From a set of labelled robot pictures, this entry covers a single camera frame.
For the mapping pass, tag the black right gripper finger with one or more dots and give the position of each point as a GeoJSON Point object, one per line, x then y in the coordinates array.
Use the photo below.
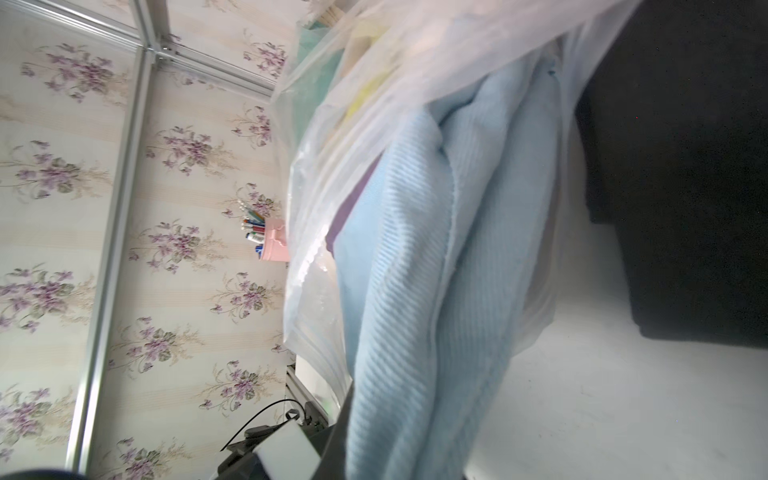
{"type": "Point", "coordinates": [333, 460]}

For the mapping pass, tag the purple garment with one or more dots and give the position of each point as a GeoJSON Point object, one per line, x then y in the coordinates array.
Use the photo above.
{"type": "Point", "coordinates": [347, 206]}

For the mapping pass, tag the light blue garment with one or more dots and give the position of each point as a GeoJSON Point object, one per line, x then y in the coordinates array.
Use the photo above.
{"type": "Point", "coordinates": [434, 263]}

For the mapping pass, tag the clear plastic vacuum bag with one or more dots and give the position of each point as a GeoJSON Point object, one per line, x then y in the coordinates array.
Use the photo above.
{"type": "Point", "coordinates": [430, 49]}

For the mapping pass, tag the dark grey trousers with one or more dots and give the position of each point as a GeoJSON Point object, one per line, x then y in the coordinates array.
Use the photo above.
{"type": "Point", "coordinates": [674, 127]}

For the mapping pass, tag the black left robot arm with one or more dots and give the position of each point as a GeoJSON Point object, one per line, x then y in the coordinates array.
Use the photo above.
{"type": "Point", "coordinates": [291, 448]}

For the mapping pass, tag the pink pen cup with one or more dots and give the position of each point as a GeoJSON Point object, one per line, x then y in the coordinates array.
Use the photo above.
{"type": "Point", "coordinates": [268, 234]}

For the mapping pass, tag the yellow folded garment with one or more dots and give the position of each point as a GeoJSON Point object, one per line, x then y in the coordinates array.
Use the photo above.
{"type": "Point", "coordinates": [364, 94]}

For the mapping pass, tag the green folded garment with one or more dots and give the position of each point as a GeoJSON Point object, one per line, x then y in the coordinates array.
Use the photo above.
{"type": "Point", "coordinates": [309, 91]}

